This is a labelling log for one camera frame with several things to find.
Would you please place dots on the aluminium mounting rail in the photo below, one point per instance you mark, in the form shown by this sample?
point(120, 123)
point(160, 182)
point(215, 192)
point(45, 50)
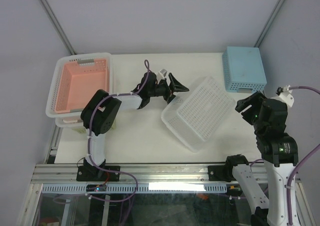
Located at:
point(68, 173)

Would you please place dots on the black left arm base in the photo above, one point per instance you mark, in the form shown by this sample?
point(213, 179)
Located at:
point(89, 173)

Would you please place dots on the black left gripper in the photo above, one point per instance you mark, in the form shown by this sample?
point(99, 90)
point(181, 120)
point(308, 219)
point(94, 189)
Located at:
point(175, 86)

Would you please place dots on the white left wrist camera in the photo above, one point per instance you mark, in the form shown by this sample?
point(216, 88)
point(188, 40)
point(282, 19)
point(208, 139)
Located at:
point(162, 74)

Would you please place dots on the white perforated basket top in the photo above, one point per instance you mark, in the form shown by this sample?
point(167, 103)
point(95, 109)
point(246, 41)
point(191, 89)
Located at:
point(194, 116)

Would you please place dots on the light blue perforated basket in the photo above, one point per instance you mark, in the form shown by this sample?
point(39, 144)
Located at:
point(243, 69)

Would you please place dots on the right aluminium frame post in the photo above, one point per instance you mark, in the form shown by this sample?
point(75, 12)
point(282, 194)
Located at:
point(270, 20)

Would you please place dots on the grey slotted cable duct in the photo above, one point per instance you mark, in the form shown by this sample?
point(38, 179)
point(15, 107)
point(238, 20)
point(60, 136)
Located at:
point(130, 188)

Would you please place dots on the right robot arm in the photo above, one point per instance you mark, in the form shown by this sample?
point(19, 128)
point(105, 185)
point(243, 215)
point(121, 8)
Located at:
point(279, 153)

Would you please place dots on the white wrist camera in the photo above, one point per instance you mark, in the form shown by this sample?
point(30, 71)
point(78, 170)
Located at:
point(162, 74)
point(284, 94)

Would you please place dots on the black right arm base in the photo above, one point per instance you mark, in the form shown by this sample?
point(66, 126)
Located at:
point(224, 172)

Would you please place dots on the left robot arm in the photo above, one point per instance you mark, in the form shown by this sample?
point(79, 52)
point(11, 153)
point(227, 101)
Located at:
point(100, 112)

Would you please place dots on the yellow-green perforated basket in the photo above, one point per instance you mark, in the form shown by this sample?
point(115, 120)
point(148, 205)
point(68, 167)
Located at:
point(81, 129)

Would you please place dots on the left aluminium frame post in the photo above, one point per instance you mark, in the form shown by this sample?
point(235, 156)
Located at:
point(57, 26)

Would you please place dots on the aluminium frame post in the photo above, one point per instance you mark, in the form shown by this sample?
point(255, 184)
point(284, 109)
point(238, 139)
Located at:
point(270, 20)
point(57, 26)

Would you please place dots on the pink basket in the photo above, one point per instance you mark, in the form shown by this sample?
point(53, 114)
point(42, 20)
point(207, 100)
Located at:
point(79, 82)

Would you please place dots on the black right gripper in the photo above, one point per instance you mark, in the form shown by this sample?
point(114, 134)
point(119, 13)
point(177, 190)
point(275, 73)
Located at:
point(255, 99)

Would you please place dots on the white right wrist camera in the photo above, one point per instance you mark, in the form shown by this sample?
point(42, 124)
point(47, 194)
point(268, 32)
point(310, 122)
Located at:
point(284, 94)

